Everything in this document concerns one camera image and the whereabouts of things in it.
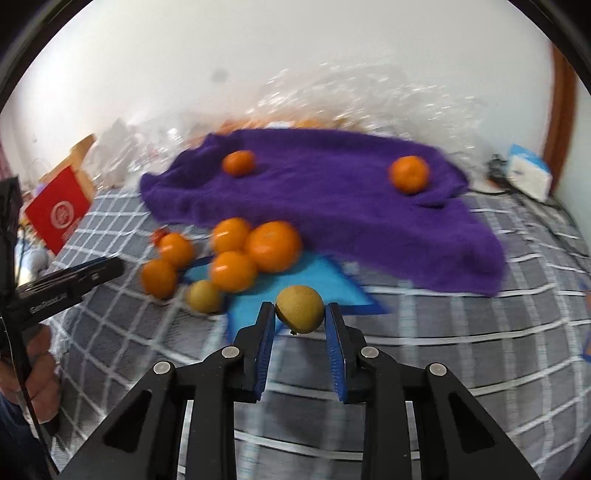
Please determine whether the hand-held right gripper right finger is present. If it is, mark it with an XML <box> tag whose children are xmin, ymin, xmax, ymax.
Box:
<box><xmin>324</xmin><ymin>302</ymin><xmax>541</xmax><ymax>480</ymax></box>

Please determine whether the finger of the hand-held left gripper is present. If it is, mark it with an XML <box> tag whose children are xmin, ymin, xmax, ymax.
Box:
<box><xmin>16</xmin><ymin>257</ymin><xmax>124</xmax><ymax>296</ymax></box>

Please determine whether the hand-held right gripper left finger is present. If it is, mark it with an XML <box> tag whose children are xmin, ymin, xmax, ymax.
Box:
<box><xmin>55</xmin><ymin>301</ymin><xmax>278</xmax><ymax>480</ymax></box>

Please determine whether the small yellow-green fruit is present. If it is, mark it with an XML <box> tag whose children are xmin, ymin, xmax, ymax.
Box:
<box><xmin>187</xmin><ymin>280</ymin><xmax>225</xmax><ymax>315</ymax></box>
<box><xmin>276</xmin><ymin>285</ymin><xmax>325</xmax><ymax>334</ymax></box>

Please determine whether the purple towel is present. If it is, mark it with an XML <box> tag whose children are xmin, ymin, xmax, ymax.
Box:
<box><xmin>139</xmin><ymin>128</ymin><xmax>506</xmax><ymax>296</ymax></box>

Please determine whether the person's left forearm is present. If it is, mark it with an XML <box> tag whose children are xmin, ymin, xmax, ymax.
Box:
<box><xmin>0</xmin><ymin>399</ymin><xmax>52</xmax><ymax>480</ymax></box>

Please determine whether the person's left hand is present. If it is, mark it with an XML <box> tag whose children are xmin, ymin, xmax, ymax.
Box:
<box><xmin>0</xmin><ymin>323</ymin><xmax>61</xmax><ymax>423</ymax></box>

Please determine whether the red paper bag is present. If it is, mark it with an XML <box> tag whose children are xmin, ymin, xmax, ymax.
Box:
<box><xmin>24</xmin><ymin>165</ymin><xmax>94</xmax><ymax>256</ymax></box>

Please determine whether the blue star-shaped mat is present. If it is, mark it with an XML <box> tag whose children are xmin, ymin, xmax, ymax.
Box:
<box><xmin>182</xmin><ymin>254</ymin><xmax>389</xmax><ymax>337</ymax></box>

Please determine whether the grey checked blanket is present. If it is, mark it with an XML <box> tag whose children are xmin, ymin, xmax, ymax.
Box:
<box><xmin>14</xmin><ymin>187</ymin><xmax>591</xmax><ymax>480</ymax></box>

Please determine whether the cardboard box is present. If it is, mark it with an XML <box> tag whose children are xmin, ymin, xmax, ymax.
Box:
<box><xmin>39</xmin><ymin>134</ymin><xmax>98</xmax><ymax>195</ymax></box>

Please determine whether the white plastic bag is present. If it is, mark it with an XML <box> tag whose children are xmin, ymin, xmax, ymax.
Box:
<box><xmin>92</xmin><ymin>117</ymin><xmax>153</xmax><ymax>185</ymax></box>

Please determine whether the bagged orange pile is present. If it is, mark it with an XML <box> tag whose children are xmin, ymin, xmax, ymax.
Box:
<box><xmin>217</xmin><ymin>117</ymin><xmax>352</xmax><ymax>134</ymax></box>

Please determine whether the large crinkled clear plastic bag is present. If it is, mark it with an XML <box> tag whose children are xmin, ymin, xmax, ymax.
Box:
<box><xmin>240</xmin><ymin>60</ymin><xmax>490</xmax><ymax>153</ymax></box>

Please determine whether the white and blue tissue box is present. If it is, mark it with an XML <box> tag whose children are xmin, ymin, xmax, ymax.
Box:
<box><xmin>506</xmin><ymin>144</ymin><xmax>553</xmax><ymax>201</ymax></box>

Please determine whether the black charger cable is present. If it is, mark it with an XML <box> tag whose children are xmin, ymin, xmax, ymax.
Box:
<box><xmin>468</xmin><ymin>154</ymin><xmax>591</xmax><ymax>259</ymax></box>

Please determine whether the brown wooden door frame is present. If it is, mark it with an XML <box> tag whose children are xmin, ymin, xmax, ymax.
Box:
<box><xmin>542</xmin><ymin>41</ymin><xmax>578</xmax><ymax>195</ymax></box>

